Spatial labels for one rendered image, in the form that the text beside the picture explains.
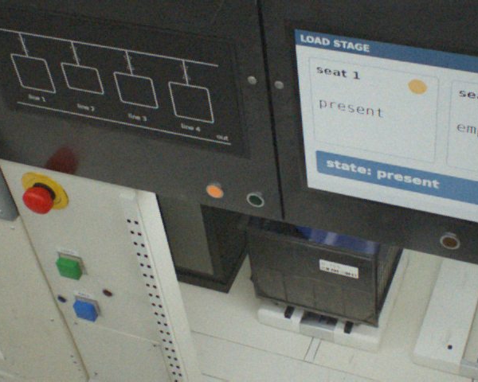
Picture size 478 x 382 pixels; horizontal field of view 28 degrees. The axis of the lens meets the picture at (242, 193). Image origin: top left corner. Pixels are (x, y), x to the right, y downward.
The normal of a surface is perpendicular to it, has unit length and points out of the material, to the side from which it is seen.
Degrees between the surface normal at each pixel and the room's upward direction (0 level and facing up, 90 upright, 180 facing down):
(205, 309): 0
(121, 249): 90
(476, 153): 90
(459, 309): 0
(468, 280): 0
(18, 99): 90
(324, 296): 90
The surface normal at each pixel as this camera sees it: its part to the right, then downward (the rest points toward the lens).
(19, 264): -0.37, 0.70
